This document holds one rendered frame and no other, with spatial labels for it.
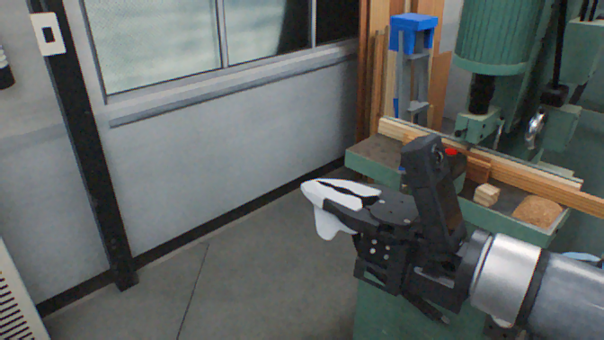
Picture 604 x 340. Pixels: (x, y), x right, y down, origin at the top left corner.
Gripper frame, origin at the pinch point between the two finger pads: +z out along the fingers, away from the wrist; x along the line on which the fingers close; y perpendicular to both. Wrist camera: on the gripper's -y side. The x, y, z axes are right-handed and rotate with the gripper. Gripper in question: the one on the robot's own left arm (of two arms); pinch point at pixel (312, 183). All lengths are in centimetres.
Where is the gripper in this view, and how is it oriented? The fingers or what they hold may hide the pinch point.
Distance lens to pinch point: 49.0
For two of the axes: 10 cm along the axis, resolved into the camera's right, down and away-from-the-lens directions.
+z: -8.1, -3.0, 5.1
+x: 5.8, -2.8, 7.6
